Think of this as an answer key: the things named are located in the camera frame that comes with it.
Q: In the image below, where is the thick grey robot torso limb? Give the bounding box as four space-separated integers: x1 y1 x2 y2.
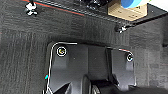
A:
81 73 134 94

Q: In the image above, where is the black wire shelf rack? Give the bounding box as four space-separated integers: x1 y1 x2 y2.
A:
23 0 168 34

